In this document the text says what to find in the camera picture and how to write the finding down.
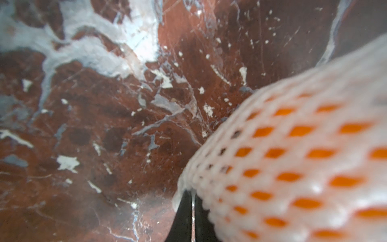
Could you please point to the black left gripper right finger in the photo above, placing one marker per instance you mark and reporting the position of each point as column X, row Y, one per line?
column 204, row 228

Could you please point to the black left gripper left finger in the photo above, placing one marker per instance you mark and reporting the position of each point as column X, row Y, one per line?
column 181, row 228

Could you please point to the netted orange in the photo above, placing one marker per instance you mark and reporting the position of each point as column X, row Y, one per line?
column 303, row 159

